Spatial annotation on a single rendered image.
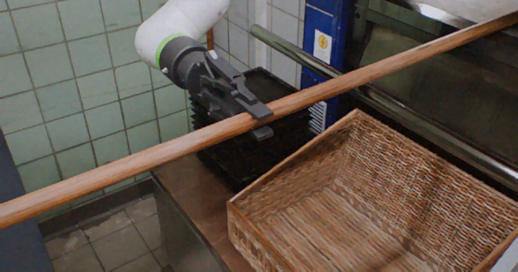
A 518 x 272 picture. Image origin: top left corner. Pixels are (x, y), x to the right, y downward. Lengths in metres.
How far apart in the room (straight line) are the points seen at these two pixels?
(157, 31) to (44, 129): 1.17
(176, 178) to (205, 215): 0.21
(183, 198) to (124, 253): 0.73
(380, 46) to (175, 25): 0.63
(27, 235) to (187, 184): 0.48
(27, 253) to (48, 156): 0.75
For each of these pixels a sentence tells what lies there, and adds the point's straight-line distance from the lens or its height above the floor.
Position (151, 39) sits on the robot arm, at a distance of 0.98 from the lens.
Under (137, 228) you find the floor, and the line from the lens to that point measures 2.29.
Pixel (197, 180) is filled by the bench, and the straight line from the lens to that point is 1.58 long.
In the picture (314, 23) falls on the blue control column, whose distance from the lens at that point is 1.50.
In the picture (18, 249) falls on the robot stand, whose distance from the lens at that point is 1.45.
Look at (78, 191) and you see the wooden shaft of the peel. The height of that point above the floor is 1.19.
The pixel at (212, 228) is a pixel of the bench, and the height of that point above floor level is 0.58.
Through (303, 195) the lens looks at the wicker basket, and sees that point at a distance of 1.47.
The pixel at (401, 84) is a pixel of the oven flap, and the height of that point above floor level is 0.98.
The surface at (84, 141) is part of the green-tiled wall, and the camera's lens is 2.15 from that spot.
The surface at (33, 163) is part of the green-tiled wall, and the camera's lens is 2.14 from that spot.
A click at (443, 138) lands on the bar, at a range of 0.81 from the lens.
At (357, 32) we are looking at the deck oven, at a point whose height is 1.06.
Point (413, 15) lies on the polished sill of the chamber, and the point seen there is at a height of 1.17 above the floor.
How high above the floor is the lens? 1.61
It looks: 35 degrees down
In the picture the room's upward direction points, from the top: straight up
